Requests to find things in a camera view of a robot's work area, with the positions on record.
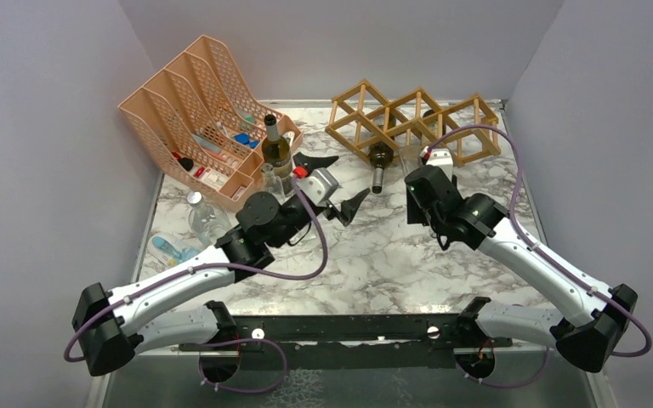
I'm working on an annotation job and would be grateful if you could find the small clear glass bottle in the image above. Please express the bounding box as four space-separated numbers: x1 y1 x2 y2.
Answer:
260 163 284 198

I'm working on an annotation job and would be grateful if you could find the dark labelled wine bottle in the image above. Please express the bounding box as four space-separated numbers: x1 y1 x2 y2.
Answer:
367 142 394 194

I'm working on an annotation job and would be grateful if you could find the tall clear glass bottle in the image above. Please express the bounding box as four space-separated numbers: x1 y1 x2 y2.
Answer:
399 145 423 179

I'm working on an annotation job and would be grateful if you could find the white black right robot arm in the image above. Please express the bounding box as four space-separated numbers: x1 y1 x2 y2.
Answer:
405 165 638 372

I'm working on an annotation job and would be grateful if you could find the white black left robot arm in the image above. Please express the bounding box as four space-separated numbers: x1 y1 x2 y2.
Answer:
63 153 370 377

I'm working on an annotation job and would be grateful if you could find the green wine bottle gold label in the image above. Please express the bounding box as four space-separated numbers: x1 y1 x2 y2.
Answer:
261 114 293 196

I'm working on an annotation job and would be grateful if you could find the wooden lattice wine rack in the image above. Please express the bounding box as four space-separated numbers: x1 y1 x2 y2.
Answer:
325 79 502 167

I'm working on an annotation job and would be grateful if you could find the clear bottle blue content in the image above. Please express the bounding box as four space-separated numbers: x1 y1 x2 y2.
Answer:
147 232 199 267

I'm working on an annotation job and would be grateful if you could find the blue item in organizer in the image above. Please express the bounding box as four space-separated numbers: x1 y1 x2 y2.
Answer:
233 133 259 149

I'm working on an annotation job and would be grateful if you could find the red white box in organizer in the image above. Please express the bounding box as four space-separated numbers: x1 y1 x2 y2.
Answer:
193 167 229 190

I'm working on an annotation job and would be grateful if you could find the round clear flask silver cap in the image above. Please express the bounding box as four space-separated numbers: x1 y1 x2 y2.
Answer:
186 191 231 247

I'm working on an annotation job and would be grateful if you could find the peach plastic file organizer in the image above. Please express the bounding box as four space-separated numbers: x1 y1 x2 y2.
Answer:
119 36 303 212

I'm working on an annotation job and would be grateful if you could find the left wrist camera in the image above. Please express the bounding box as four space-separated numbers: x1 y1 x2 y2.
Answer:
297 168 340 207

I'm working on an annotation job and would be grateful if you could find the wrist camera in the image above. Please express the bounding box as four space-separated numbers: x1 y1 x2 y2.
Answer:
297 168 340 207
420 147 454 179

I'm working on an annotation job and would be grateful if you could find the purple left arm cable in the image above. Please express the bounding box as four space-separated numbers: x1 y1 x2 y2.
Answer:
63 174 330 363

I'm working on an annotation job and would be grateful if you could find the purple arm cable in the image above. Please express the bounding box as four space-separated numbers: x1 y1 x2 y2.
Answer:
63 174 330 363
428 123 653 358

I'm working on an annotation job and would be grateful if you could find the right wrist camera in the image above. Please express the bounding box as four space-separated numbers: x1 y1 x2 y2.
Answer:
420 147 454 179

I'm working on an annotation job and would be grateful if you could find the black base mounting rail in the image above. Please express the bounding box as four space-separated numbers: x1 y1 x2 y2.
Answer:
179 313 486 371

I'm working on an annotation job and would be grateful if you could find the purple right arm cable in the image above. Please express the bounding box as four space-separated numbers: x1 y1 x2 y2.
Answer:
428 123 653 358

